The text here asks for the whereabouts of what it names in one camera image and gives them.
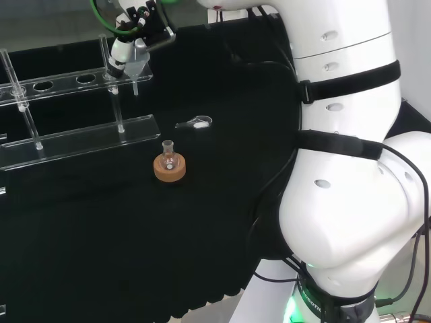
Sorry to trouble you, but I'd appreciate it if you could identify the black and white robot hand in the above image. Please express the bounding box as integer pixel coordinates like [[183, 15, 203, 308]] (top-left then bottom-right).
[[106, 0, 178, 81]]

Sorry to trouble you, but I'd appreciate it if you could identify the clear plastic funnel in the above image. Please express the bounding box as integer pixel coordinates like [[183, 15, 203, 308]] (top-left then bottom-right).
[[122, 46, 151, 97]]

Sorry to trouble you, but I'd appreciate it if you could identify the clear acrylic funnel stand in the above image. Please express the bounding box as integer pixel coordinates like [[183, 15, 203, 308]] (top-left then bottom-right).
[[0, 33, 161, 173]]

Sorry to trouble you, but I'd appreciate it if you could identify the small round-bottom glass flask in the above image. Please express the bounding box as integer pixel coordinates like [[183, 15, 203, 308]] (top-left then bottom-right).
[[160, 140, 177, 171]]

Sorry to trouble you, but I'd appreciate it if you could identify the black bench cloth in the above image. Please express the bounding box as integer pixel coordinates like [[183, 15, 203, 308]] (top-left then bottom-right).
[[0, 15, 431, 320]]

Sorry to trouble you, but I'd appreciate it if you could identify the green cable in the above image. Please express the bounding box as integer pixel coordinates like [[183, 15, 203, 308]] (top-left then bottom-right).
[[88, 0, 145, 38]]

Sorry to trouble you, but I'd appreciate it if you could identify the cork ring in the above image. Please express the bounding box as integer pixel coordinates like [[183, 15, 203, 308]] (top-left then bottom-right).
[[153, 153, 187, 184]]

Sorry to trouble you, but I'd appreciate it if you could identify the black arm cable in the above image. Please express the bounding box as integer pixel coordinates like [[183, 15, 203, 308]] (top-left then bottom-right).
[[374, 147, 431, 323], [228, 5, 306, 257]]

